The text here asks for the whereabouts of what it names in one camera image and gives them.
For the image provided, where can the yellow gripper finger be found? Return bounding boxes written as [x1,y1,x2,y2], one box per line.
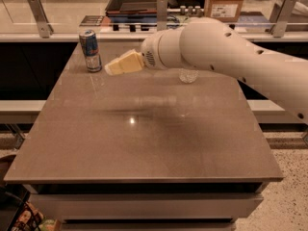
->
[108,52,144,75]
[104,50,136,72]

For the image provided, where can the left metal railing bracket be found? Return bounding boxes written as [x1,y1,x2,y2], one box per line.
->
[27,0,54,39]

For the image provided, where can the grey table drawer base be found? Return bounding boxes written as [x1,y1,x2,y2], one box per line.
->
[30,192,264,231]

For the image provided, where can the colourful snack bag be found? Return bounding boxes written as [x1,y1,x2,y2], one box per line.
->
[10,203,58,231]

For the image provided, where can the middle metal railing bracket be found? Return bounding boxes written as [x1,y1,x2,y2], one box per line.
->
[157,0,167,31]

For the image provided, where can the metal railing bracket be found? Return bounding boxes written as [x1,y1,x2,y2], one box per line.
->
[269,0,297,38]
[157,0,167,31]
[27,0,54,39]

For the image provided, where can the orange black open case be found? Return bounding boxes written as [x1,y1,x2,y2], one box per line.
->
[105,0,157,15]

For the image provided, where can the blue silver redbull can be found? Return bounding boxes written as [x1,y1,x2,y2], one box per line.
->
[79,30,102,72]

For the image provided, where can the right metal railing bracket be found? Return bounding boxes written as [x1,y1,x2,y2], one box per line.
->
[269,0,297,38]

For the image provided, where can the glass railing panel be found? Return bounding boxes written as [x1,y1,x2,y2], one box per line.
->
[0,0,308,36]

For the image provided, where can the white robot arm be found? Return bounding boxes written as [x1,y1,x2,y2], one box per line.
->
[105,17,308,123]

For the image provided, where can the brown cardboard box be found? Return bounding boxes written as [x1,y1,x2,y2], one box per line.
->
[204,0,244,22]

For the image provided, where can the clear plastic water bottle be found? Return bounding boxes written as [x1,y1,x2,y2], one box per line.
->
[179,68,198,84]

